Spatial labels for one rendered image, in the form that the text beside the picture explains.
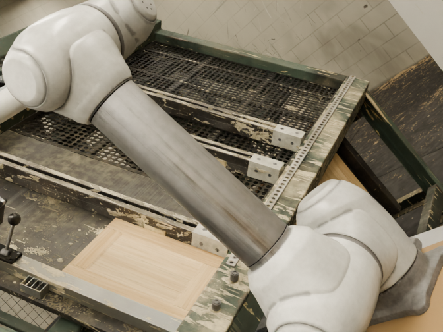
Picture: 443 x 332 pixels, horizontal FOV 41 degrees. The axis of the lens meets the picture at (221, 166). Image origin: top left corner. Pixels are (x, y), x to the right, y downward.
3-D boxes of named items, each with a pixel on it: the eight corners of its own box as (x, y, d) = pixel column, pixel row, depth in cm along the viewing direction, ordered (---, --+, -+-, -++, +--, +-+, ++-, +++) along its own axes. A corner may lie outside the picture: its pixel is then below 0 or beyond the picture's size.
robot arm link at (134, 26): (86, 10, 121) (43, 31, 111) (143, -38, 110) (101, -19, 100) (123, 64, 124) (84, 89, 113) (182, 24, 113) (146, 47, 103)
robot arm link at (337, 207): (424, 230, 120) (354, 151, 118) (409, 288, 106) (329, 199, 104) (363, 260, 130) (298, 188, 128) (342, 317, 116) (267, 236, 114)
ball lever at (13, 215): (6, 259, 171) (16, 215, 170) (-5, 255, 172) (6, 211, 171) (14, 257, 175) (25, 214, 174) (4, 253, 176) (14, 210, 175)
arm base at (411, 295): (456, 235, 122) (439, 215, 121) (427, 313, 107) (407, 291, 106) (389, 259, 135) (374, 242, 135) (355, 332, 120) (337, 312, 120)
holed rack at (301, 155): (234, 267, 177) (234, 266, 177) (225, 264, 178) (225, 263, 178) (355, 77, 308) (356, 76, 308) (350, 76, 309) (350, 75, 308)
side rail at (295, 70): (339, 100, 309) (343, 80, 303) (153, 51, 341) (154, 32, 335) (343, 94, 315) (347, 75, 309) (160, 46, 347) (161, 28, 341)
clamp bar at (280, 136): (297, 155, 246) (307, 103, 233) (59, 83, 280) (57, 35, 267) (304, 144, 254) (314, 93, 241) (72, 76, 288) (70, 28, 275)
